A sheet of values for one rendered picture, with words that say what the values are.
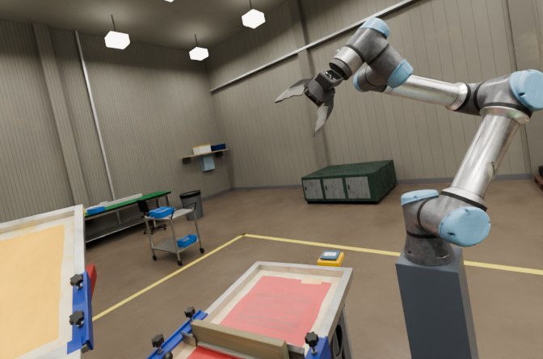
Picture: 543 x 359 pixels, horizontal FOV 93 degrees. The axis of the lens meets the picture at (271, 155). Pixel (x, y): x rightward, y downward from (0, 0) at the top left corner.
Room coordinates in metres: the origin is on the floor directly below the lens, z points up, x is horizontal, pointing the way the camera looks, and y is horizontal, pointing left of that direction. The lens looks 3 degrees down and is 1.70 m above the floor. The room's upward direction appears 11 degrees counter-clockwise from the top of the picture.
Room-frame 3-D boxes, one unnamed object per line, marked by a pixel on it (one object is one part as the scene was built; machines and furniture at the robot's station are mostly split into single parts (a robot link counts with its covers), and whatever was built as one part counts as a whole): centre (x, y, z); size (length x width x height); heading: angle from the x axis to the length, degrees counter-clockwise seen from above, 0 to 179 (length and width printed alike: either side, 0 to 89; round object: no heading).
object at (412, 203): (0.87, -0.48, 1.37); 0.13 x 0.12 x 0.14; 5
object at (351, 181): (6.37, -1.79, 0.34); 1.79 x 1.58 x 0.68; 50
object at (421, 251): (0.88, -0.48, 1.25); 0.15 x 0.15 x 0.10
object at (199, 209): (7.19, 2.45, 0.36); 0.58 x 0.57 x 0.72; 50
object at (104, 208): (6.88, 4.32, 0.48); 2.65 x 1.06 x 0.96; 140
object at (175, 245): (4.49, 1.94, 0.46); 0.98 x 0.57 x 0.93; 49
